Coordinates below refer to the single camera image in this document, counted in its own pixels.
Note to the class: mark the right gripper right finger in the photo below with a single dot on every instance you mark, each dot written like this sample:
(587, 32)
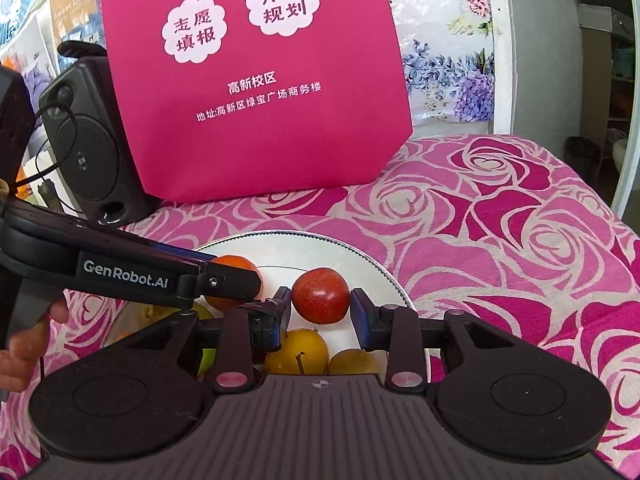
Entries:
(402, 335)

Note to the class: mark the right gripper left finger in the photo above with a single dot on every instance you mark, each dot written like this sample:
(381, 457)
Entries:
(256, 327)

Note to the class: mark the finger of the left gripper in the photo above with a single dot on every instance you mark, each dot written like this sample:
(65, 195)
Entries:
(199, 278)
(169, 249)

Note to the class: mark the orange mandarin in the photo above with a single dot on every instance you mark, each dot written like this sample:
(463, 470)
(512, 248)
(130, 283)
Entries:
(235, 264)

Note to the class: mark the yellow orange small citrus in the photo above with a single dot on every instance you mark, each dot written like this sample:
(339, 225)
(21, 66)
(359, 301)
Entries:
(303, 352)

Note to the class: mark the red tomato-like fruit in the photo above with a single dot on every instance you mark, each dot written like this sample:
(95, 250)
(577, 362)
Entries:
(321, 296)

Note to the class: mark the person's left hand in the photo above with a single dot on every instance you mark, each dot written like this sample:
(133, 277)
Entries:
(18, 362)

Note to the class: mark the green apple in plate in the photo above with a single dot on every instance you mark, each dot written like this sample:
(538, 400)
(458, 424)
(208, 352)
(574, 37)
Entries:
(207, 361)

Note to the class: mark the yellow green small fruit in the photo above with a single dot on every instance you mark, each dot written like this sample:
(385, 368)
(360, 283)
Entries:
(352, 362)

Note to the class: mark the white round plate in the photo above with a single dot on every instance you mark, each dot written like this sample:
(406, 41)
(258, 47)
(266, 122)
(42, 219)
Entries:
(282, 257)

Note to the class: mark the black portable speaker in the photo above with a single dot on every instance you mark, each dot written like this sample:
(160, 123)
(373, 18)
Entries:
(82, 120)

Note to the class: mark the pink rose tablecloth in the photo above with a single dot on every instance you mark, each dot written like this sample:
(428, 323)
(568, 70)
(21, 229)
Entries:
(494, 225)

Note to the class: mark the magenta non-woven tote bag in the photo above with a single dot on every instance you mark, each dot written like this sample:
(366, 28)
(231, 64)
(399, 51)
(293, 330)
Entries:
(231, 98)

